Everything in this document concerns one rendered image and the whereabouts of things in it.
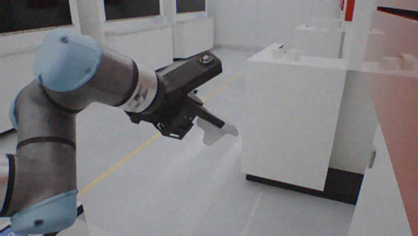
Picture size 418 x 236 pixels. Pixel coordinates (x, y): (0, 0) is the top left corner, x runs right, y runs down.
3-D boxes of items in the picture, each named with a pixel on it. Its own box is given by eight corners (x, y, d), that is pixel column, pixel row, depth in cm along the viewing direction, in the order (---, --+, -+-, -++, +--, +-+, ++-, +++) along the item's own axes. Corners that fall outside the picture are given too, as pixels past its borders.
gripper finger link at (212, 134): (223, 151, 57) (186, 128, 54) (241, 129, 55) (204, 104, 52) (226, 160, 54) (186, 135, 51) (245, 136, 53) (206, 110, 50)
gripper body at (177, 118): (164, 117, 57) (116, 102, 47) (189, 84, 55) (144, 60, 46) (184, 142, 53) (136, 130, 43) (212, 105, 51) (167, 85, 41)
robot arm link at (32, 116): (-1, 157, 37) (38, 126, 32) (7, 89, 42) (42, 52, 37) (54, 164, 43) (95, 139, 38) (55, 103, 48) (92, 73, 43)
